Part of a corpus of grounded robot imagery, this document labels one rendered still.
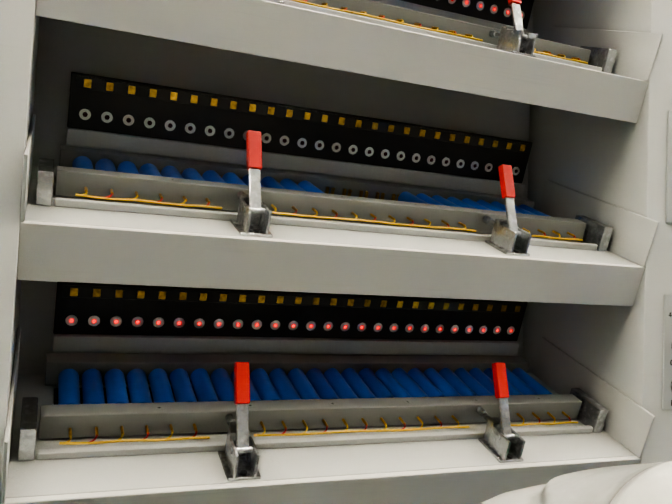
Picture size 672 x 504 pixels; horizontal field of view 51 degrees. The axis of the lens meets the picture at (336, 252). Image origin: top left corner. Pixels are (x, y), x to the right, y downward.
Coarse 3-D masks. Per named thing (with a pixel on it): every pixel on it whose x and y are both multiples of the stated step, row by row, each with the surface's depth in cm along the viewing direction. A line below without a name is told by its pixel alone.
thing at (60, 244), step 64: (576, 192) 84; (64, 256) 52; (128, 256) 54; (192, 256) 56; (256, 256) 58; (320, 256) 60; (384, 256) 62; (448, 256) 65; (512, 256) 68; (576, 256) 73; (640, 256) 75
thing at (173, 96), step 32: (96, 96) 68; (128, 96) 69; (160, 96) 70; (192, 96) 71; (224, 96) 72; (96, 128) 69; (128, 128) 70; (160, 128) 71; (224, 128) 73; (256, 128) 75; (288, 128) 76; (320, 128) 77; (352, 128) 79; (384, 128) 80; (416, 128) 81; (352, 160) 80; (384, 160) 81; (480, 160) 86; (512, 160) 88
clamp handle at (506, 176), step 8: (504, 168) 71; (504, 176) 71; (512, 176) 71; (504, 184) 70; (512, 184) 71; (504, 192) 70; (512, 192) 70; (504, 200) 70; (512, 200) 70; (512, 208) 70; (512, 216) 70; (512, 224) 70
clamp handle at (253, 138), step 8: (248, 136) 60; (256, 136) 61; (248, 144) 60; (256, 144) 61; (248, 152) 60; (256, 152) 60; (248, 160) 60; (256, 160) 60; (248, 168) 60; (256, 168) 60; (256, 176) 60; (256, 184) 60; (256, 192) 59; (256, 200) 59
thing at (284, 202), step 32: (64, 192) 58; (96, 192) 59; (128, 192) 60; (160, 192) 61; (192, 192) 62; (224, 192) 63; (288, 192) 66; (384, 224) 70; (416, 224) 71; (448, 224) 71; (480, 224) 74; (544, 224) 77; (576, 224) 79
